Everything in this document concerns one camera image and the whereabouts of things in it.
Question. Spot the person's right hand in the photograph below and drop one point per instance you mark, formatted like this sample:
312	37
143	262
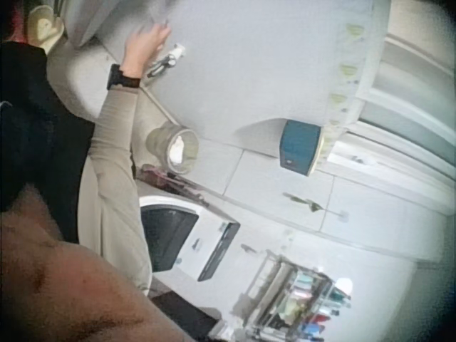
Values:
144	48

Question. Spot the person's right fingers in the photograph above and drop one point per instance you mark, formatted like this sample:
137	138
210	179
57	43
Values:
162	33

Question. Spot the black wrist band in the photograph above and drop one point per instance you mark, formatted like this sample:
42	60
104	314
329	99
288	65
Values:
121	79

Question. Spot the beige waste bin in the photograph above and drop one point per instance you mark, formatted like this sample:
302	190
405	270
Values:
174	144

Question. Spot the dark red mat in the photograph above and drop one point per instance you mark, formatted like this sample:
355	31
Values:
171	181

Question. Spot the blue and cream box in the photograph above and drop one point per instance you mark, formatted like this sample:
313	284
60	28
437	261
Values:
297	146

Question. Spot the white washing machine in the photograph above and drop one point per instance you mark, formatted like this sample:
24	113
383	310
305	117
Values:
181	235

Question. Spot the metal rack with bottles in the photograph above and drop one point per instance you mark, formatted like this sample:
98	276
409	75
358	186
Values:
292	299

